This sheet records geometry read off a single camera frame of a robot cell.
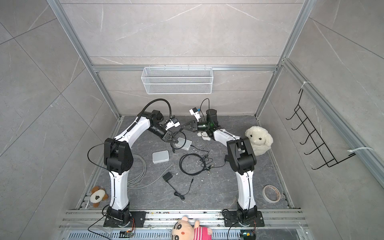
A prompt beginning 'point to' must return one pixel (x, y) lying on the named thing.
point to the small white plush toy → (204, 135)
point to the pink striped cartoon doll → (184, 230)
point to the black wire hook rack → (312, 132)
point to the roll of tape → (271, 194)
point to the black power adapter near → (168, 176)
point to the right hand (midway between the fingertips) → (182, 127)
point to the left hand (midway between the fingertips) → (176, 139)
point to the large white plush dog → (260, 139)
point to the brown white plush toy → (98, 195)
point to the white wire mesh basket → (177, 80)
